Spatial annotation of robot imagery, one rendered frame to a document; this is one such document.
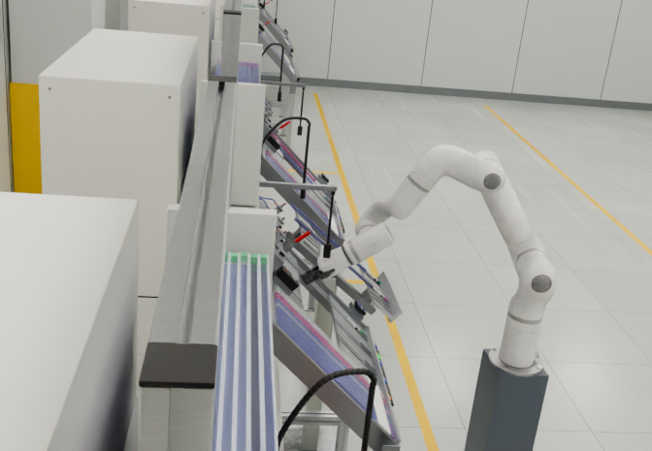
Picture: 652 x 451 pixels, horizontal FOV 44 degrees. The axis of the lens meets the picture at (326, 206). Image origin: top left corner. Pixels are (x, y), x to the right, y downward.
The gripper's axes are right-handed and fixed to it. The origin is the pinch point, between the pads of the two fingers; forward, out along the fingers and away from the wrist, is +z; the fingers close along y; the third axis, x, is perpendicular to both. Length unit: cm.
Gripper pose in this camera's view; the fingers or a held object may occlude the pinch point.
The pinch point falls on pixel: (309, 276)
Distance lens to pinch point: 274.2
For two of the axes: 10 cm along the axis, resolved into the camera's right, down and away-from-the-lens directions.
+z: -8.6, 4.9, 1.1
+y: 0.9, 3.6, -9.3
